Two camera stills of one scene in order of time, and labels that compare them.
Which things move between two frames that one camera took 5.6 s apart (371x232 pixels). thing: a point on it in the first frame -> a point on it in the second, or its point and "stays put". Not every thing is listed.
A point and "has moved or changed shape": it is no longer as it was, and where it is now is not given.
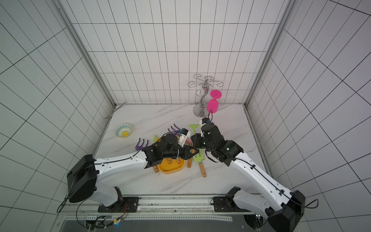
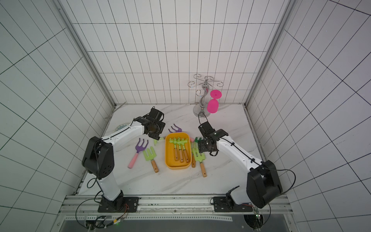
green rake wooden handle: [193, 126] has moved or changed shape
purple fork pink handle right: [175, 132] stays put
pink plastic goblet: [212, 104] stays put
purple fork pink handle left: [138, 147] stays put
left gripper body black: [183, 152] -> [157, 130]
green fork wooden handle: [190, 161] has moved or changed shape
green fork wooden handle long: [200, 158] stays put
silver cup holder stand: [201, 110] stays put
